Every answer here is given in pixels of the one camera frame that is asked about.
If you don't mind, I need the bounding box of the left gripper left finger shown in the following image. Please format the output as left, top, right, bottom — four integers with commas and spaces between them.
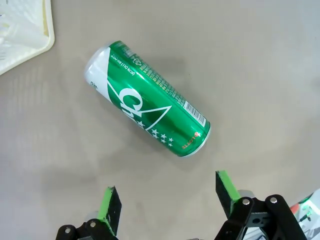
56, 186, 123, 240

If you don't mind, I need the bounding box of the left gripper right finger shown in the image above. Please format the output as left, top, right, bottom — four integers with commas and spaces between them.
214, 170, 308, 240

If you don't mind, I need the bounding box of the green soda drink can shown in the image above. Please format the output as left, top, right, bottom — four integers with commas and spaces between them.
84, 40, 212, 158

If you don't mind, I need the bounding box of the cream plastic crate brown rim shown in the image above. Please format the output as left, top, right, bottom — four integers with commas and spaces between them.
0, 0, 56, 76

